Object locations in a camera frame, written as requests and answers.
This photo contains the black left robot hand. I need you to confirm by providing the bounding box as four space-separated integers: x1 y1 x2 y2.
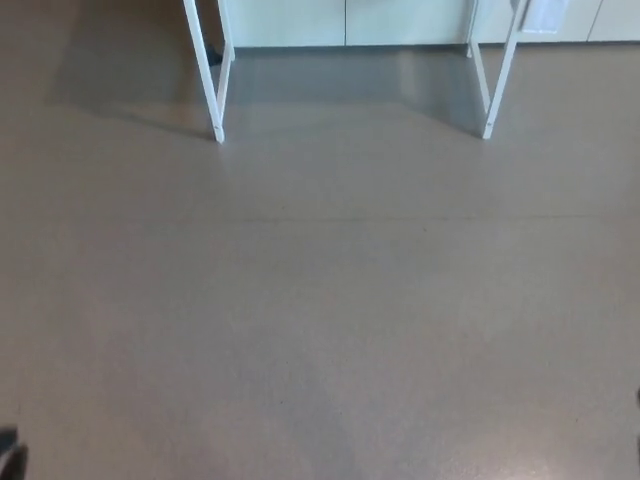
0 426 29 480

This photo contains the white desk leg frame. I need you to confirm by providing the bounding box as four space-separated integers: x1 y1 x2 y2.
465 0 529 141
182 0 237 145

